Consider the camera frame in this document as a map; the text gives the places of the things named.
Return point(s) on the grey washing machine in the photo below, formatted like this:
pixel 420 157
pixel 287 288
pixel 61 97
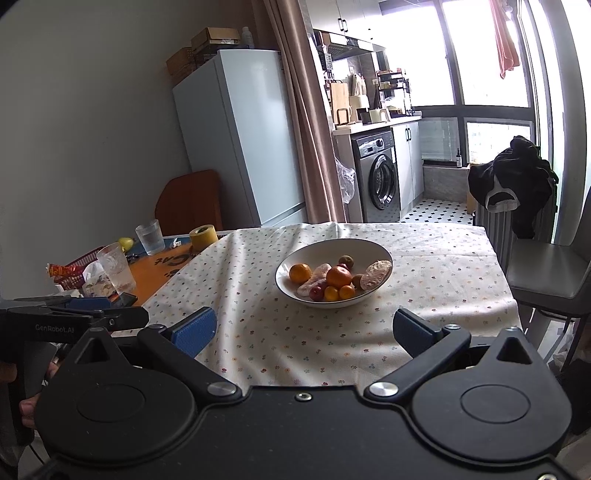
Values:
pixel 376 177

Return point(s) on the floral white tablecloth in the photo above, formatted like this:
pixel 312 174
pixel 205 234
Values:
pixel 415 295

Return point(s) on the person's left hand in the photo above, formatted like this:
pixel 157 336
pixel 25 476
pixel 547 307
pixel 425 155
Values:
pixel 27 413

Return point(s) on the black phone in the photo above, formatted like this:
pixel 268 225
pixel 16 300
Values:
pixel 124 300

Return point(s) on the yellow tape roll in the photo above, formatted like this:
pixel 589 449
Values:
pixel 203 239

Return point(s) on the white refrigerator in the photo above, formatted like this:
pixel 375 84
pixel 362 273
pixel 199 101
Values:
pixel 235 138

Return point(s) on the black clothing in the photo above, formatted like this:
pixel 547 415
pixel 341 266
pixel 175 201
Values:
pixel 521 175

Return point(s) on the grey chair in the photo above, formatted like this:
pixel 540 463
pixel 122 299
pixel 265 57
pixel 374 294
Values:
pixel 545 272

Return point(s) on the tissue pack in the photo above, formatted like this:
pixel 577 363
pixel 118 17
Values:
pixel 97 284

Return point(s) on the clear glass cup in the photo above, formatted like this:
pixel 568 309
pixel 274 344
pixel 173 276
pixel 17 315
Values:
pixel 150 237
pixel 115 272

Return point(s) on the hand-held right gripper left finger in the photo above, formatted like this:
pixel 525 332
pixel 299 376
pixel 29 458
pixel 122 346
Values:
pixel 194 330

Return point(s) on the small kumquat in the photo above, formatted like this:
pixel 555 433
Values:
pixel 346 291
pixel 330 293

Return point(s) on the orange printed mat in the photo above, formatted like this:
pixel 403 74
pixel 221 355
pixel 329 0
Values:
pixel 161 272

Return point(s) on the white wall cabinet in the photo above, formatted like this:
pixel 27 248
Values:
pixel 346 16

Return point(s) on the yellow lemon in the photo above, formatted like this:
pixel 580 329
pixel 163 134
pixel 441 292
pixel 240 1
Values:
pixel 125 243

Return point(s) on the black dish rack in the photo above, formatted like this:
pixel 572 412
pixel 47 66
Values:
pixel 395 92

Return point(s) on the wooden cutting board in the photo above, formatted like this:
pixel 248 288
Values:
pixel 339 99

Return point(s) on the red plastic basket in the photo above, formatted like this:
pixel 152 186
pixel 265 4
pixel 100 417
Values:
pixel 85 261

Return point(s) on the large orange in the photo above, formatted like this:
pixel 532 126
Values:
pixel 339 277
pixel 300 272

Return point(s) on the red snack packet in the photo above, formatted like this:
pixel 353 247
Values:
pixel 62 271

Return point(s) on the white radiator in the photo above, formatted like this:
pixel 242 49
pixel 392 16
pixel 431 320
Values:
pixel 494 240

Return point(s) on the range hood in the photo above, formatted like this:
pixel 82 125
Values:
pixel 344 46

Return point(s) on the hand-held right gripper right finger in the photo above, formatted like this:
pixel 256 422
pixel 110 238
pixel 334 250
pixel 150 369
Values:
pixel 408 330

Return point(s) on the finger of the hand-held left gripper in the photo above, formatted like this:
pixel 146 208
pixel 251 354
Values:
pixel 90 303
pixel 124 317

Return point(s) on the beige pink curtain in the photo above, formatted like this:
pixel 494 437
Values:
pixel 309 115

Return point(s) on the small red fruit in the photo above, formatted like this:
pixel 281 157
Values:
pixel 316 293

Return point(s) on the clear plastic bag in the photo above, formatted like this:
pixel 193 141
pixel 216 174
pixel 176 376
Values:
pixel 345 182

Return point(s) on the cardboard box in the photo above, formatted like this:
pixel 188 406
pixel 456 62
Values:
pixel 214 39

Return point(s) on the white plate with dark rim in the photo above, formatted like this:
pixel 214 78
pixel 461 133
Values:
pixel 323 251

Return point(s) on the peeled pomelo piece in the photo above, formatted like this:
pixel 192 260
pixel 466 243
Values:
pixel 314 279
pixel 376 272

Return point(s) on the white kitchen cabinet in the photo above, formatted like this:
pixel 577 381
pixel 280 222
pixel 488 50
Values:
pixel 408 161

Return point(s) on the white plastic bottle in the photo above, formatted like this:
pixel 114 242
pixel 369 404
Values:
pixel 247 38

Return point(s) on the pink hanging towel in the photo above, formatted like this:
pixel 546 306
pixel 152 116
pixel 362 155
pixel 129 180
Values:
pixel 505 41

